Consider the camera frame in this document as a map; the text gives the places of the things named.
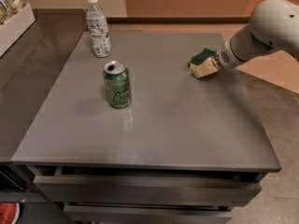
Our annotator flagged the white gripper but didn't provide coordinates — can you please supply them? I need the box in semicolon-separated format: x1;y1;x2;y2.
190;37;244;78

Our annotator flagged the green and yellow sponge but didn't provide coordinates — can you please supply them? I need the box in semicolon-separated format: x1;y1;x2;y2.
189;49;215;69

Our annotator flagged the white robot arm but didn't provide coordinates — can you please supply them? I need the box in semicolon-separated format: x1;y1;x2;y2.
189;0;299;78

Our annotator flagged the green soda can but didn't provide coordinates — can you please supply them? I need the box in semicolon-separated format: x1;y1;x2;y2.
103;61;132;109

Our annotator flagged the clear plastic water bottle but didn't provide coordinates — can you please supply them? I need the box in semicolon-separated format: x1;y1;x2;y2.
86;0;111;58

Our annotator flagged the upper steel drawer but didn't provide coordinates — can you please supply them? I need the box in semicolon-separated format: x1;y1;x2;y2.
34;175;261;206

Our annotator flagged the steel drawer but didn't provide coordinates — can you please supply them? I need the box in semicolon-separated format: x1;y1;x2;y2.
64;205;232;224
34;175;261;206

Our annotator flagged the dark side counter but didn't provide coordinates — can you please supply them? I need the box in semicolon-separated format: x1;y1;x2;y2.
0;9;86;162

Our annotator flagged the lower steel drawer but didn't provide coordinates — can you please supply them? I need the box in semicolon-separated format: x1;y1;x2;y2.
64;205;232;224

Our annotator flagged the white box with snacks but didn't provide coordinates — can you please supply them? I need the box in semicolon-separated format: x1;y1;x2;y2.
0;0;36;57

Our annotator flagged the red object on floor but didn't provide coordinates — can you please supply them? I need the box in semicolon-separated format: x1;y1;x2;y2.
0;203;20;224

